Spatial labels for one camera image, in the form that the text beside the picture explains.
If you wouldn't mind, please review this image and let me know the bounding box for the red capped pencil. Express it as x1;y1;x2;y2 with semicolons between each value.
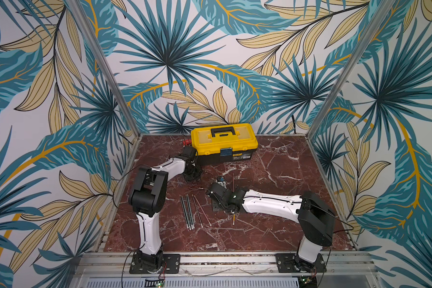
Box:
195;197;212;227

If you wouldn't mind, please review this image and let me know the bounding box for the green pencil with eraser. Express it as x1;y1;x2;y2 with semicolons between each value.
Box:
188;200;196;230

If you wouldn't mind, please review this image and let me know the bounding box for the dark blue printed pencil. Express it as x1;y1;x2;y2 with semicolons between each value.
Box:
186;194;195;230

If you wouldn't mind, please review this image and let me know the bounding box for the yellow black toolbox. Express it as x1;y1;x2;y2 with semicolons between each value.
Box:
191;124;259;166

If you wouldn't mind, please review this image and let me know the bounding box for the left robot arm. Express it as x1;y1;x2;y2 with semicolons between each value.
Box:
128;156;202;266

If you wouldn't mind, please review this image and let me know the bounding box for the red object behind toolbox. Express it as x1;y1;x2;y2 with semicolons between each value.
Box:
183;139;192;146

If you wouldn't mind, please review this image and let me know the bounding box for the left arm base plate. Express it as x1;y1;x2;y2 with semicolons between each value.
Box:
129;252;181;275

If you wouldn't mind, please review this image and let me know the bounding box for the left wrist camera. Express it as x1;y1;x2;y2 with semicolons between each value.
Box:
180;145;198;162

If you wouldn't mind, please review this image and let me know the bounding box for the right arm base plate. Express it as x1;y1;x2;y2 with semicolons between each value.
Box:
275;253;326;273

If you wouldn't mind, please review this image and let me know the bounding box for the aluminium front rail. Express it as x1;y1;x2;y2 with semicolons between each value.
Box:
74;250;378;278

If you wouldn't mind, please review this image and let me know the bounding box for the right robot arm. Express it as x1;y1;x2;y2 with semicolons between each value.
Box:
206;182;336;265

